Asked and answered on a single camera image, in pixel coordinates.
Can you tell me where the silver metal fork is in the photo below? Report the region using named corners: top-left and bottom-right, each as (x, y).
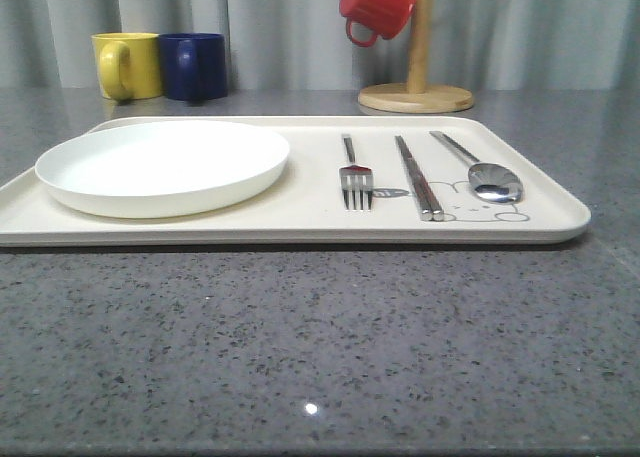
top-left (339, 134), bottom-right (373, 211)

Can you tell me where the white round plate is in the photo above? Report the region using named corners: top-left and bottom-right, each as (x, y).
top-left (35, 120), bottom-right (290, 218)

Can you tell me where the silver metal spoon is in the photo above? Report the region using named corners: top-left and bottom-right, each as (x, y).
top-left (429, 131), bottom-right (524, 204)

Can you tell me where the cream rabbit serving tray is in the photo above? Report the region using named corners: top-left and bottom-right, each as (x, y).
top-left (1, 116), bottom-right (591, 247)

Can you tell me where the wooden mug tree stand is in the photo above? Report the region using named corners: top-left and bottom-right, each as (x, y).
top-left (358, 0), bottom-right (474, 114)

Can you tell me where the dark blue mug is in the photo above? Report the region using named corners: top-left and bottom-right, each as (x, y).
top-left (158, 33), bottom-right (228, 101)

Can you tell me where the red mug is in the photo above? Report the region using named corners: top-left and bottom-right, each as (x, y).
top-left (339, 0), bottom-right (416, 47)

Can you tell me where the yellow mug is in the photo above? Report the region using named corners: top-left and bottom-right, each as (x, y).
top-left (91, 32), bottom-right (163, 101)

